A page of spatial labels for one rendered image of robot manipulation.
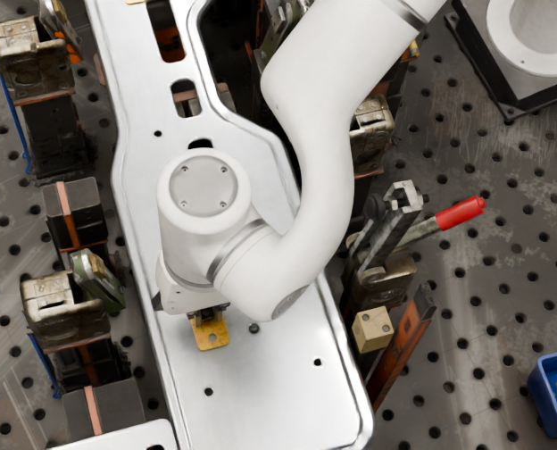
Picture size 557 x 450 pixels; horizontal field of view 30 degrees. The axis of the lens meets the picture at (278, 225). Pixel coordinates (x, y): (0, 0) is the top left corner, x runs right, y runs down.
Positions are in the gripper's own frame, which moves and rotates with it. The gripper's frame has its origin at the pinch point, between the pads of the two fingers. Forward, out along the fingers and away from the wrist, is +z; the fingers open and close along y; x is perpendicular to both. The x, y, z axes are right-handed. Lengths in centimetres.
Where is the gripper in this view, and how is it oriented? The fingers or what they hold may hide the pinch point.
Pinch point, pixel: (205, 306)
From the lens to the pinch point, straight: 121.3
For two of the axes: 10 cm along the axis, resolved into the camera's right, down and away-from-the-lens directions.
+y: -9.6, 2.4, -1.6
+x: 2.8, 8.9, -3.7
